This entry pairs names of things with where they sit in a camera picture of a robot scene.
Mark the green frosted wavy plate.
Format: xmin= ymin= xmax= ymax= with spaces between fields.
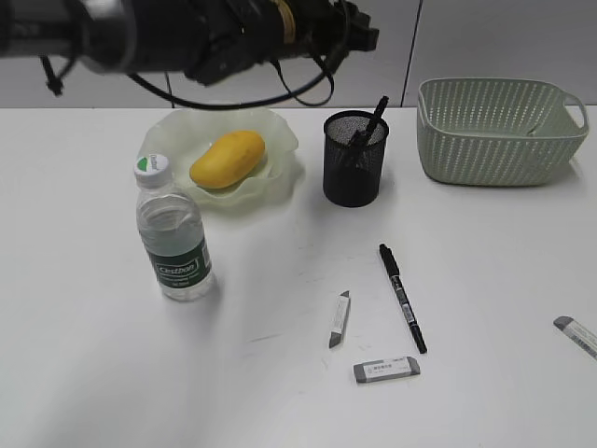
xmin=137 ymin=108 xmax=299 ymax=209

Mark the grey white eraser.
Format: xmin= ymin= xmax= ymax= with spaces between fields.
xmin=553 ymin=315 xmax=597 ymax=359
xmin=328 ymin=290 xmax=351 ymax=349
xmin=353 ymin=357 xmax=421 ymax=384

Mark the black mesh pen holder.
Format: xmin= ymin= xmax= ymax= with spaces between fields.
xmin=323 ymin=110 xmax=390 ymax=208

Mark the waste paper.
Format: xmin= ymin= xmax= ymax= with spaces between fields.
xmin=526 ymin=125 xmax=542 ymax=137

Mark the yellow mango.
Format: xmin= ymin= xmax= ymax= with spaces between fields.
xmin=189 ymin=130 xmax=266 ymax=189

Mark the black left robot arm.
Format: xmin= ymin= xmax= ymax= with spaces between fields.
xmin=1 ymin=0 xmax=380 ymax=87

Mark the green plastic woven basket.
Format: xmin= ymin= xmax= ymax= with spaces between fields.
xmin=417 ymin=77 xmax=590 ymax=188

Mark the black marker pen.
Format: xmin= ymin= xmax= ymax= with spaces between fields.
xmin=379 ymin=244 xmax=428 ymax=354
xmin=341 ymin=95 xmax=389 ymax=167

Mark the clear water bottle green label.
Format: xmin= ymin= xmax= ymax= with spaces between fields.
xmin=133 ymin=154 xmax=215 ymax=302

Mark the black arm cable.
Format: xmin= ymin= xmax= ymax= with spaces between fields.
xmin=125 ymin=41 xmax=349 ymax=111

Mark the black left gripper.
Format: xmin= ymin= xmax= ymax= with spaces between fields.
xmin=272 ymin=1 xmax=379 ymax=59

